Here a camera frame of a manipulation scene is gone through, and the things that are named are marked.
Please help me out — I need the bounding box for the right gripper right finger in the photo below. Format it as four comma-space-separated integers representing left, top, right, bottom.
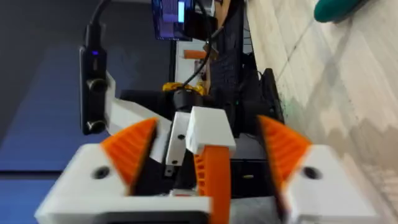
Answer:
256, 114, 381, 224

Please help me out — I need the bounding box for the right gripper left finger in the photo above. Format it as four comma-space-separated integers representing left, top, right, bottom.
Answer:
46, 117, 160, 202

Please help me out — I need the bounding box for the orange cylinder object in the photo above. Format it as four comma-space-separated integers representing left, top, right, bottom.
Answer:
182, 49, 208, 60

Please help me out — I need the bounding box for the black keyboard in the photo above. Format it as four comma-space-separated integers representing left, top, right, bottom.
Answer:
210, 6, 246, 94

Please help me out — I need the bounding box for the computer monitor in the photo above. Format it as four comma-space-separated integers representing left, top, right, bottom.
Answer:
150, 0, 219, 42

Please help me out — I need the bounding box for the green disc with holes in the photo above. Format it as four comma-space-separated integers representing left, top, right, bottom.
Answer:
313, 0, 369, 24

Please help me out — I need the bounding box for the yellow ring object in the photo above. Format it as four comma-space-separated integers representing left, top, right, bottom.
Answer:
162, 82, 206, 96

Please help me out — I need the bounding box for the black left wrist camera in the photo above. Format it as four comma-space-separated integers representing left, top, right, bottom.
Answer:
78, 45, 109, 136

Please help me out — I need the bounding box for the thin black cable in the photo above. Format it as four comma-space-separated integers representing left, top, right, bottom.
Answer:
182, 26, 225, 88

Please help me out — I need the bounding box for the black rail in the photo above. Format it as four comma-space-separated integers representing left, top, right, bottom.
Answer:
260, 67, 285, 126

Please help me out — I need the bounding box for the black camera cable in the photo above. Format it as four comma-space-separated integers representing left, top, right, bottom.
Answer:
84, 0, 113, 48

